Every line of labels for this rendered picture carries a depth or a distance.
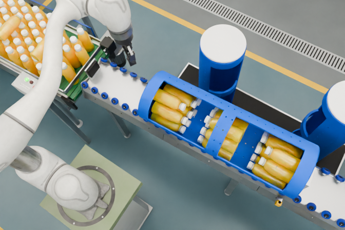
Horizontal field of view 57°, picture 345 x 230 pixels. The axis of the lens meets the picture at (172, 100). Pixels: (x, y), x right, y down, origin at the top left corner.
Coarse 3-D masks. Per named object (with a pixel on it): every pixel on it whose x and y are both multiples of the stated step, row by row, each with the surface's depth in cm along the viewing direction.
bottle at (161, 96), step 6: (162, 90) 166; (156, 96) 165; (162, 96) 164; (168, 96) 164; (174, 96) 164; (162, 102) 165; (168, 102) 163; (174, 102) 162; (180, 102) 163; (174, 108) 164
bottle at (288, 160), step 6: (276, 150) 149; (282, 150) 149; (270, 156) 151; (276, 156) 148; (282, 156) 147; (288, 156) 147; (294, 156) 148; (276, 162) 149; (282, 162) 147; (288, 162) 146; (294, 162) 146; (288, 168) 148; (294, 168) 146
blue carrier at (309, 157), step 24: (144, 96) 161; (192, 120) 181; (264, 120) 156; (192, 144) 162; (216, 144) 152; (240, 144) 174; (312, 144) 148; (240, 168) 154; (312, 168) 139; (288, 192) 146
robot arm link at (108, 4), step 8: (88, 0) 105; (96, 0) 101; (104, 0) 99; (112, 0) 99; (120, 0) 100; (88, 8) 106; (96, 8) 103; (104, 8) 100; (112, 8) 100; (120, 8) 102; (128, 8) 106; (96, 16) 107; (104, 16) 103; (112, 16) 103; (120, 16) 104; (128, 16) 107; (104, 24) 108; (112, 24) 106; (120, 24) 107; (128, 24) 111
